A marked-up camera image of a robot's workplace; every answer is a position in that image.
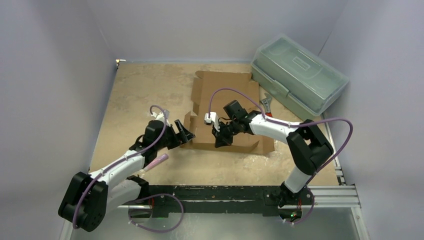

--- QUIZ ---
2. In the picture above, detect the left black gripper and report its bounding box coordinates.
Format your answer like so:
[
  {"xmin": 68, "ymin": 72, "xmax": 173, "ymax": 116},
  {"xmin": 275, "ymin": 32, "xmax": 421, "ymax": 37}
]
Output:
[{"xmin": 154, "ymin": 119, "xmax": 194, "ymax": 150}]

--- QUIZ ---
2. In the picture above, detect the brown cardboard box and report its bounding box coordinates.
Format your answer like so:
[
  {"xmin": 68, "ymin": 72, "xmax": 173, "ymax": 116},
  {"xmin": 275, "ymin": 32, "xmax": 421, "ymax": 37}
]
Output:
[{"xmin": 183, "ymin": 70, "xmax": 275, "ymax": 155}]

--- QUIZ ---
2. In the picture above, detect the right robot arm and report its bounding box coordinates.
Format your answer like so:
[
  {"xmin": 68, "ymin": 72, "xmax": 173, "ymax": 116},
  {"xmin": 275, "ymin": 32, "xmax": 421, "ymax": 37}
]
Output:
[{"xmin": 204, "ymin": 100, "xmax": 334, "ymax": 207}]

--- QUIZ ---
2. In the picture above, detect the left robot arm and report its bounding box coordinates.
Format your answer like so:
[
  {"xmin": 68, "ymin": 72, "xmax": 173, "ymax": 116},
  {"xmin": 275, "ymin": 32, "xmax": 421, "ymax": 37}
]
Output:
[{"xmin": 58, "ymin": 120, "xmax": 196, "ymax": 232}]

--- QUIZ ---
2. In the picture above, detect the purple highlighter marker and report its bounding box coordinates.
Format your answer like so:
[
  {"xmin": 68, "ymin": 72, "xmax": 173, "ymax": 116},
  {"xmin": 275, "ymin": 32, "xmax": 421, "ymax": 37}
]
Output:
[{"xmin": 142, "ymin": 153, "xmax": 169, "ymax": 172}]

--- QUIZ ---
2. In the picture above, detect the translucent green plastic toolbox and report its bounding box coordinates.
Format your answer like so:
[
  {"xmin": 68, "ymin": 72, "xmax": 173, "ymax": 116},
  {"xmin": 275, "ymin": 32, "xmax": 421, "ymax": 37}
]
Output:
[{"xmin": 251, "ymin": 33, "xmax": 349, "ymax": 120}]

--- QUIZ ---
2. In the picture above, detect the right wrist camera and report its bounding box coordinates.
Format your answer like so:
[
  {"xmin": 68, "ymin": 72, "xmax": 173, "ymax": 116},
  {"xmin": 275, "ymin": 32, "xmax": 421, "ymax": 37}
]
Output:
[{"xmin": 204, "ymin": 111, "xmax": 220, "ymax": 132}]

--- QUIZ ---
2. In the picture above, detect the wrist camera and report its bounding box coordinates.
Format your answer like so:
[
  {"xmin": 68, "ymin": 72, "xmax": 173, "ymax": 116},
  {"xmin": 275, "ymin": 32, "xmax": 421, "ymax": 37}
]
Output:
[
  {"xmin": 151, "ymin": 110, "xmax": 171, "ymax": 126},
  {"xmin": 204, "ymin": 111, "xmax": 220, "ymax": 132}
]

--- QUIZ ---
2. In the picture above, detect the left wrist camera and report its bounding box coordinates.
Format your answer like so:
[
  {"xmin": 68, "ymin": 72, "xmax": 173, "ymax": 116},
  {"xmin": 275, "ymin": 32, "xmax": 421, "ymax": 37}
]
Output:
[{"xmin": 151, "ymin": 110, "xmax": 171, "ymax": 126}]

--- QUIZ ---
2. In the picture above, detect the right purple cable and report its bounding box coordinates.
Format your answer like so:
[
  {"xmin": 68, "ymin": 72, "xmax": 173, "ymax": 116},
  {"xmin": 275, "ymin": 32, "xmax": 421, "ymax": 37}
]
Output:
[{"xmin": 207, "ymin": 87, "xmax": 354, "ymax": 185}]

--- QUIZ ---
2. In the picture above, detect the red handled adjustable wrench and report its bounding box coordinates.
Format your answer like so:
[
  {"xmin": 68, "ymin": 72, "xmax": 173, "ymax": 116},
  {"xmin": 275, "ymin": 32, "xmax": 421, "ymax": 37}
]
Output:
[{"xmin": 260, "ymin": 93, "xmax": 273, "ymax": 117}]

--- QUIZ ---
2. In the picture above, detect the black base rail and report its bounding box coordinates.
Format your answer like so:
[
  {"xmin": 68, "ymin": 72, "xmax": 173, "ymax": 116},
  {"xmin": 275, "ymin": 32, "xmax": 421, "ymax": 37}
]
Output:
[{"xmin": 125, "ymin": 184, "xmax": 314, "ymax": 219}]

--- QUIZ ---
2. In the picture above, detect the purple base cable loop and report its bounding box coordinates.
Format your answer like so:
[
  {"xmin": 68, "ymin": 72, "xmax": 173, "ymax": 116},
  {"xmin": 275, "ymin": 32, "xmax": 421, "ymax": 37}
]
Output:
[{"xmin": 127, "ymin": 193, "xmax": 186, "ymax": 234}]

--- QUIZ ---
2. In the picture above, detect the aluminium frame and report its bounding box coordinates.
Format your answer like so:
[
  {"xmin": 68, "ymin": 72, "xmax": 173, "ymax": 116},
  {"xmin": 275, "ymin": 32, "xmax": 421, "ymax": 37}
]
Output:
[{"xmin": 61, "ymin": 185, "xmax": 369, "ymax": 240}]

